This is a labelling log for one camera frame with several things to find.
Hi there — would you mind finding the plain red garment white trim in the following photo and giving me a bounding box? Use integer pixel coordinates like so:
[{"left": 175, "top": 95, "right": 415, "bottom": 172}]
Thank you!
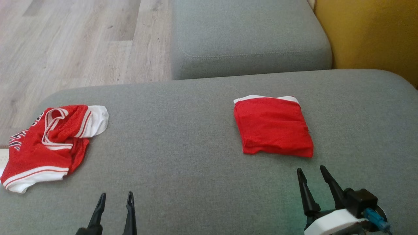
[{"left": 233, "top": 95, "right": 314, "bottom": 158}]

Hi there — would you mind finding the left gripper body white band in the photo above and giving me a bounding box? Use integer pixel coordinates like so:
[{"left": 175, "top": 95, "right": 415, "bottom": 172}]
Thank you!
[{"left": 75, "top": 225, "right": 103, "bottom": 235}]

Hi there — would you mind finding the white cloth item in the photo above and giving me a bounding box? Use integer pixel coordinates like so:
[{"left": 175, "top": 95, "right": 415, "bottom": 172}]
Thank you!
[{"left": 0, "top": 149, "right": 10, "bottom": 177}]

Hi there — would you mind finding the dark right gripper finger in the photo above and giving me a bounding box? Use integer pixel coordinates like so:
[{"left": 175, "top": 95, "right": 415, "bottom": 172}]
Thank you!
[
  {"left": 319, "top": 165, "right": 346, "bottom": 209},
  {"left": 297, "top": 168, "right": 321, "bottom": 216}
]

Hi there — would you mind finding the grey sofa cushion block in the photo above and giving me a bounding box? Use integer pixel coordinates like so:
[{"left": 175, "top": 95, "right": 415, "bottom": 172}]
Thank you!
[{"left": 171, "top": 0, "right": 333, "bottom": 80}]

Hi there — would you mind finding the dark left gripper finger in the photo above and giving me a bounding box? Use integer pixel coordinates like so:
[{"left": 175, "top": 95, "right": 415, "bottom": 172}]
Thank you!
[
  {"left": 87, "top": 193, "right": 106, "bottom": 228},
  {"left": 122, "top": 191, "right": 137, "bottom": 235}
]

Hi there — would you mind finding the large yellow sofa cushion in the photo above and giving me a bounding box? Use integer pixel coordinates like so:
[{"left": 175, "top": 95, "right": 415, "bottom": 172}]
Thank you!
[{"left": 314, "top": 0, "right": 418, "bottom": 88}]

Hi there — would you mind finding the red jersey white striped trim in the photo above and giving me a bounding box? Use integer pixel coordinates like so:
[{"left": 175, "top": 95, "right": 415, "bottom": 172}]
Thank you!
[{"left": 0, "top": 104, "right": 109, "bottom": 194}]

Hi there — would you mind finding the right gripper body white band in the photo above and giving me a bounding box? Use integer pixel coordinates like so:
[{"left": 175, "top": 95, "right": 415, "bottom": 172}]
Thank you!
[{"left": 304, "top": 209, "right": 366, "bottom": 235}]

